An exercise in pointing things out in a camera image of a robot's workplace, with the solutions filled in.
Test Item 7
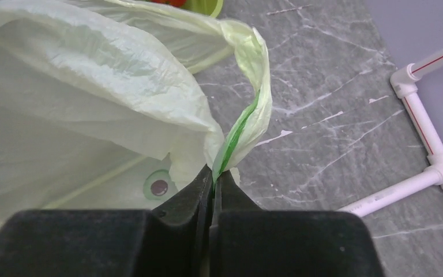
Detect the light green plastic bag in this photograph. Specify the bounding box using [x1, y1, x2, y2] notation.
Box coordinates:
[0, 1, 272, 228]

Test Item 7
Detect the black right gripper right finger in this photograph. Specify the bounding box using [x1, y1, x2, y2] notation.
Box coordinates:
[210, 173, 384, 276]

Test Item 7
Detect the green plastic basin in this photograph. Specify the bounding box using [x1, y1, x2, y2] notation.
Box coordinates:
[182, 0, 224, 18]

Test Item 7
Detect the red fake tomato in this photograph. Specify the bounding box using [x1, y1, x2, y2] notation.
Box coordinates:
[151, 0, 186, 8]

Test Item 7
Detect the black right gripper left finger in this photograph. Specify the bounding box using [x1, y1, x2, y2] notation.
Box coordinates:
[0, 167, 212, 276]

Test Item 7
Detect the white PVC pipe frame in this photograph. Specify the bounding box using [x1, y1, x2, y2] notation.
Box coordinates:
[341, 48, 443, 217]

